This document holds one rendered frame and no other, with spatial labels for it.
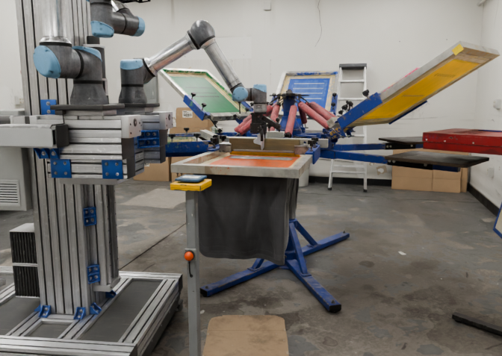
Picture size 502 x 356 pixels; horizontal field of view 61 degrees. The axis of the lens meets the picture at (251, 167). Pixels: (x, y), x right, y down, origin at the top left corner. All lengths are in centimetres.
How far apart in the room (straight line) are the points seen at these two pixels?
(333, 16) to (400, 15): 91
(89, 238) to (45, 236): 20
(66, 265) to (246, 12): 525
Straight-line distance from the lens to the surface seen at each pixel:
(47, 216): 228
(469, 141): 241
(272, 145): 242
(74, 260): 229
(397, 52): 654
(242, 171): 186
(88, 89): 190
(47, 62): 182
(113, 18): 168
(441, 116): 658
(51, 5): 187
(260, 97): 240
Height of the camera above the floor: 129
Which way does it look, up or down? 9 degrees down
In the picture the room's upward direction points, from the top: straight up
